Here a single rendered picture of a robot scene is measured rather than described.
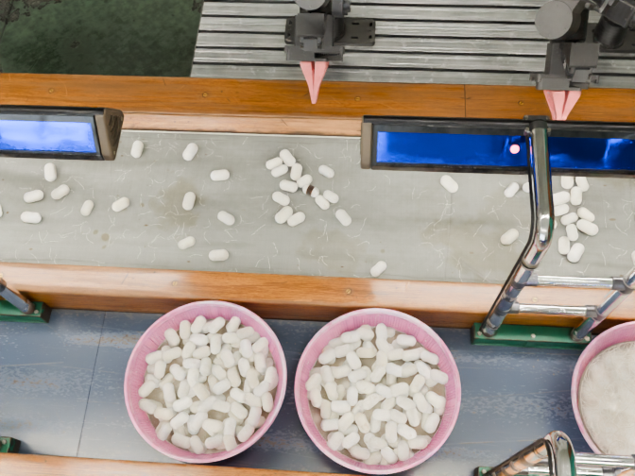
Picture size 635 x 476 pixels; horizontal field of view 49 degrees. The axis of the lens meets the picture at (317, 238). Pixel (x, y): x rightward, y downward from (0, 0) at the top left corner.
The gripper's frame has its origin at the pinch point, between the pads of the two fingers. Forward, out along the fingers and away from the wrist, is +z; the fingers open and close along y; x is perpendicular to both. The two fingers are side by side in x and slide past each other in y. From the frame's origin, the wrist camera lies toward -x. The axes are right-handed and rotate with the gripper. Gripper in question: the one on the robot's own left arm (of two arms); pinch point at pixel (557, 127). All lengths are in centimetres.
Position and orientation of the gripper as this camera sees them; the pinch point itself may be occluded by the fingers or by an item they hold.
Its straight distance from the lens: 128.8
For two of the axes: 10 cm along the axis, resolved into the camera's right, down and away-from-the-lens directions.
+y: 10.0, 0.4, -0.7
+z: -0.2, 9.6, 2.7
